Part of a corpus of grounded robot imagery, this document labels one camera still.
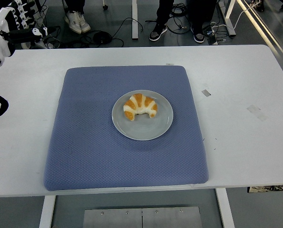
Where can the croissant bread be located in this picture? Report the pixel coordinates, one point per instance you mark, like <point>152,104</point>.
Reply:
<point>141,104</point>

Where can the person with white shoes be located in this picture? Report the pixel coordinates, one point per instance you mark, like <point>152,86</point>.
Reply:
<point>75,20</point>

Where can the black caster wheel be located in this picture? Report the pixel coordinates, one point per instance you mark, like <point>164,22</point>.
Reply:
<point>105,7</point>

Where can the blue quilted mat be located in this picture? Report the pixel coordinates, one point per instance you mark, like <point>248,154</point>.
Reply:
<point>89,147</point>

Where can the person with black shoes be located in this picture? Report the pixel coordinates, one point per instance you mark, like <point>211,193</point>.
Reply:
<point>161,14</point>

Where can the grey round plate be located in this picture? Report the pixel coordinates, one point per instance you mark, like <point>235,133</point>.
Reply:
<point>143,128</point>

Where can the white table leg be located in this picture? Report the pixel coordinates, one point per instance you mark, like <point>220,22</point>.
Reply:
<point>225,209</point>
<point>47,211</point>

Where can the grey metal plate with screws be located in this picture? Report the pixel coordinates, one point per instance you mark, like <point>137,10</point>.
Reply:
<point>112,218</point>

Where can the small grey tape piece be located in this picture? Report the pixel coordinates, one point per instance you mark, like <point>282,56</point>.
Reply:
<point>206,93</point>

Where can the white background table foot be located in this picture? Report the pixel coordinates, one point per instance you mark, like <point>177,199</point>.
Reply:
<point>229,21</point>

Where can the person's black shoe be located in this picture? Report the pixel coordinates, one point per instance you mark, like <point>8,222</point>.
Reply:
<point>259,6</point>

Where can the clear tape strip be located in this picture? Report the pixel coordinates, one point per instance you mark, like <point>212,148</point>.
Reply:
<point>256,111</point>

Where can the black table control box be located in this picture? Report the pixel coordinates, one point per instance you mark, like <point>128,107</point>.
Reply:
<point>269,188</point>

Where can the white background table post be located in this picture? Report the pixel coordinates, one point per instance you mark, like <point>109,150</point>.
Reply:
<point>134,21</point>

